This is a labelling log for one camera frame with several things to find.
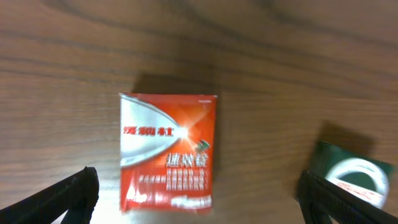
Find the red medicine box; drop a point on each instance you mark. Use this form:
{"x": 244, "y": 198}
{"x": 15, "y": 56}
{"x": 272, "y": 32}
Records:
{"x": 166, "y": 152}

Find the dark green round-logo box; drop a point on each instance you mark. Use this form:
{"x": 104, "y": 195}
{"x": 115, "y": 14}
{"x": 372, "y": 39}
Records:
{"x": 365, "y": 178}

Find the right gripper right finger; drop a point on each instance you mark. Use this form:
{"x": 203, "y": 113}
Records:
{"x": 321, "y": 202}

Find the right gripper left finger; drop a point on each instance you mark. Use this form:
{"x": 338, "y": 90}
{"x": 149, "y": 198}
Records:
{"x": 74, "y": 197}

